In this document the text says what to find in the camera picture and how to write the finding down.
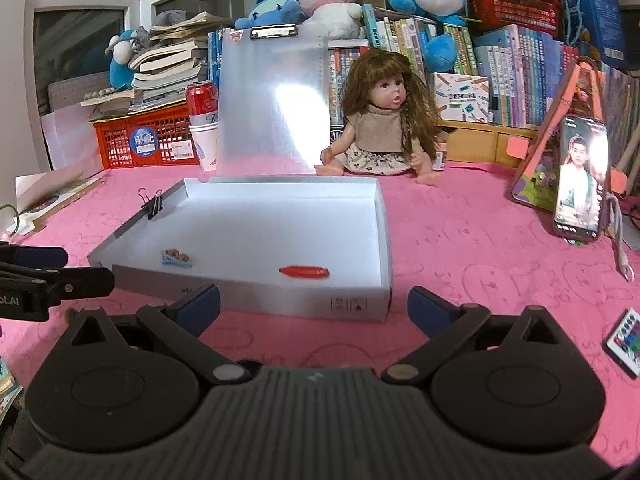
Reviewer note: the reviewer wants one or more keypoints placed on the white printed carton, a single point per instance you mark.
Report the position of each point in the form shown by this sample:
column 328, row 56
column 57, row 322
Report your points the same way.
column 460, row 97

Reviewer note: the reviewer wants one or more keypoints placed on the clear plastic clipboard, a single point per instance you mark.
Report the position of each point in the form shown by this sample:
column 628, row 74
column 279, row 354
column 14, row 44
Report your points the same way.
column 270, row 110

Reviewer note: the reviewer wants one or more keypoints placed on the blue and white plush toy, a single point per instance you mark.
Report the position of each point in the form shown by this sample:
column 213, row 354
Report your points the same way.
column 120, row 67

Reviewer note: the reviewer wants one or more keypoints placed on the wooden drawer unit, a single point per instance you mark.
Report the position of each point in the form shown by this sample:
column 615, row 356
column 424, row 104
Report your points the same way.
column 475, row 145

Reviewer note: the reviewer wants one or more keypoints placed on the white remote control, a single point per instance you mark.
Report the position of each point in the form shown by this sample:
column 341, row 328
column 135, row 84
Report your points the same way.
column 625, row 342

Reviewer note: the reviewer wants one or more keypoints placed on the small blue plush toy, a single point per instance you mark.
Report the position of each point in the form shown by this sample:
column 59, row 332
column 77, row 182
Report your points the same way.
column 272, row 10

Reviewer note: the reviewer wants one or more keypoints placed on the pile of lying books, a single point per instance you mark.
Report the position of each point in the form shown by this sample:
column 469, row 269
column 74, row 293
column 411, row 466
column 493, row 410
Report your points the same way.
column 165, row 60

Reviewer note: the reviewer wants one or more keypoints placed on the small black binder clip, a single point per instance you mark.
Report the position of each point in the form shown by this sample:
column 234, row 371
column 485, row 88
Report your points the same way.
column 154, row 206

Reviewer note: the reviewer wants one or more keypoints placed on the blue cardboard box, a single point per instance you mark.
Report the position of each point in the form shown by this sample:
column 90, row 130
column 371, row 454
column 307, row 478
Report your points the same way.
column 595, row 20

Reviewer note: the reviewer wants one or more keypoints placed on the pink triangular stand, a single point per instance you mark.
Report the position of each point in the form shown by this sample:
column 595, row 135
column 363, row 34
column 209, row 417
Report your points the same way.
column 535, row 160

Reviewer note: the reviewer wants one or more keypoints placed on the white sheet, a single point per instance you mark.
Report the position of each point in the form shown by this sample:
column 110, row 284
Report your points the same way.
column 70, row 140

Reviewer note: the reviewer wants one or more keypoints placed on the paper booklet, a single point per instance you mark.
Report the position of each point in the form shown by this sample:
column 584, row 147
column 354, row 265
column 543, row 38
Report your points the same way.
column 45, row 195

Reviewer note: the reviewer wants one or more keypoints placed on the red plastic basket with sticker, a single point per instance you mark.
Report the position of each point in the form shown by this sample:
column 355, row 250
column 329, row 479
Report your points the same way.
column 120, row 135

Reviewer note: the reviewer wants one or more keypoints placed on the long-haired baby doll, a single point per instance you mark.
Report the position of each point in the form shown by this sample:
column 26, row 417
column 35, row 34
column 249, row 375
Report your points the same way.
column 375, row 130

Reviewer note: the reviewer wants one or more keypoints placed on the pink rabbit print towel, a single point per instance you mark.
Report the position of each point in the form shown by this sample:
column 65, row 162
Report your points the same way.
column 450, row 260

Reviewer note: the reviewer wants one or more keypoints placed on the smartphone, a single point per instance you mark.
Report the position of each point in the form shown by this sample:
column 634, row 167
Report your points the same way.
column 580, row 180

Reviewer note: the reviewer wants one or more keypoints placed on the white paper cup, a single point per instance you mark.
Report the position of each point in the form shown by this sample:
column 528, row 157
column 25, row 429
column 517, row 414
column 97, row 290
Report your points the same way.
column 205, row 150

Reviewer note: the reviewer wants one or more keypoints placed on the red drink can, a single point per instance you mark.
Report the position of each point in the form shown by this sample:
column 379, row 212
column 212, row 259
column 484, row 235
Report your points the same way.
column 201, row 102

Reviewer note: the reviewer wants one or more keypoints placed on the grey perforated board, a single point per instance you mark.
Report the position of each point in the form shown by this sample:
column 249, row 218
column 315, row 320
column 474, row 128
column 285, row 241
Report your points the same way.
column 70, row 90

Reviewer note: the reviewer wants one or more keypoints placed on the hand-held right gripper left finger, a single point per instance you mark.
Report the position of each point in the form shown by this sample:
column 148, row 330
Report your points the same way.
column 202, row 302

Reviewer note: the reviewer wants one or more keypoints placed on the row of upright books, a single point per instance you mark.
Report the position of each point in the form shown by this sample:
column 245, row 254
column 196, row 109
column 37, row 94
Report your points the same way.
column 520, row 70

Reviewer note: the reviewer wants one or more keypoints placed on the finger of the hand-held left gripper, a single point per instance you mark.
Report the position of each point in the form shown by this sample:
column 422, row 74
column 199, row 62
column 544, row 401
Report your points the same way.
column 80, row 282
column 35, row 256

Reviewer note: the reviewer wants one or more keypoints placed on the white cardboard box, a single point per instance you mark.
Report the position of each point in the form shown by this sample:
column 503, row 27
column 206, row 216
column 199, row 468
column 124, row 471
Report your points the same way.
column 260, row 230

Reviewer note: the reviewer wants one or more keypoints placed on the grey plush toy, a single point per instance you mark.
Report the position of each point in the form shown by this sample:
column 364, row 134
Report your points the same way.
column 165, row 20

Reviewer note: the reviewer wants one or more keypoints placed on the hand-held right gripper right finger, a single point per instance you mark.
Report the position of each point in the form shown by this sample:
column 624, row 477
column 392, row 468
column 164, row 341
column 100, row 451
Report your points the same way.
column 425, row 305

